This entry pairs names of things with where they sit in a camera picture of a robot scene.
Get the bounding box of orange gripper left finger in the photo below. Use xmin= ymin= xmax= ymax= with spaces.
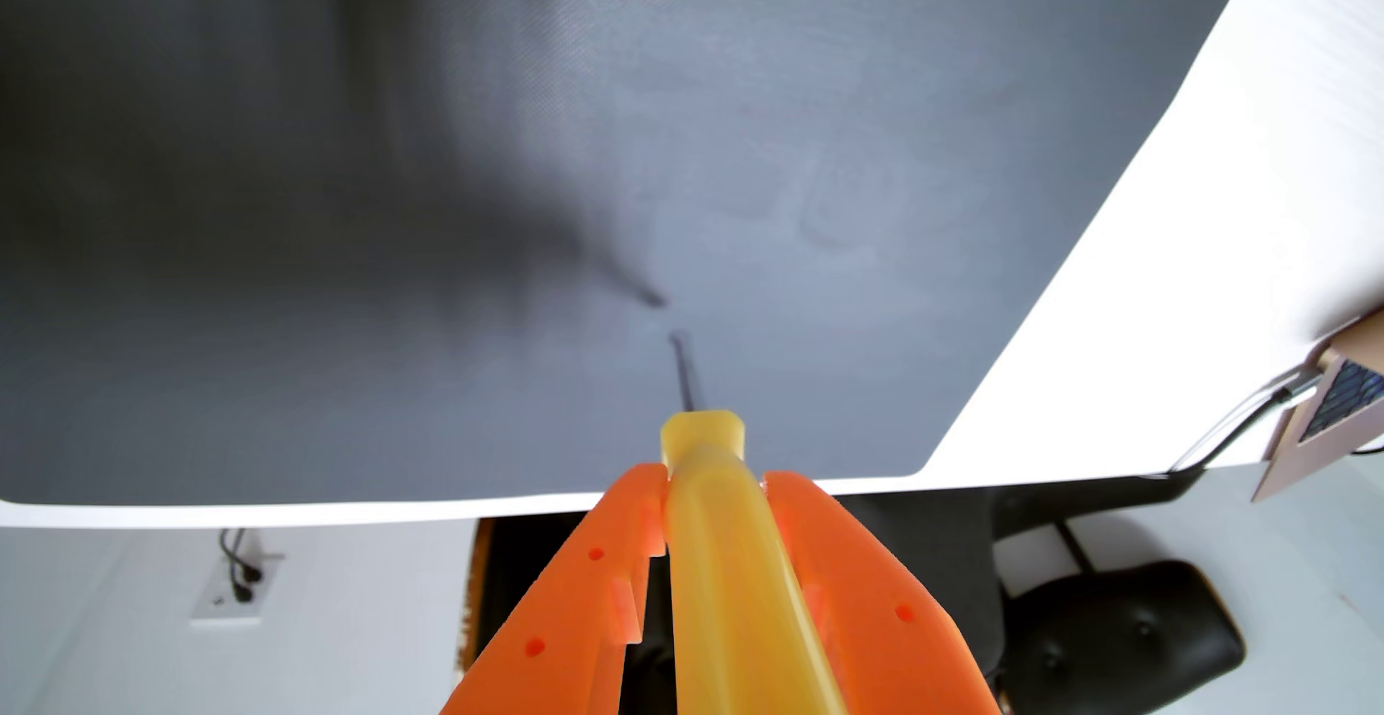
xmin=441 ymin=463 xmax=672 ymax=715

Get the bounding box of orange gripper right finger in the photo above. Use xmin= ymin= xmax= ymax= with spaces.
xmin=763 ymin=471 xmax=1001 ymax=715

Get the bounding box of yellow handled screwdriver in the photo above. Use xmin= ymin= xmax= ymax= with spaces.
xmin=660 ymin=331 xmax=850 ymax=715

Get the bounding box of black chair armrest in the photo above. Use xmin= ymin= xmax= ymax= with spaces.
xmin=1000 ymin=558 xmax=1247 ymax=715

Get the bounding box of white power strip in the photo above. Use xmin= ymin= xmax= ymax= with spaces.
xmin=192 ymin=551 xmax=285 ymax=626

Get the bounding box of dark grey textured mat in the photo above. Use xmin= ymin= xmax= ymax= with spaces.
xmin=0 ymin=0 xmax=1264 ymax=507

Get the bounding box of black cable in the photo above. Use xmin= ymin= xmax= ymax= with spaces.
xmin=1168 ymin=363 xmax=1326 ymax=475

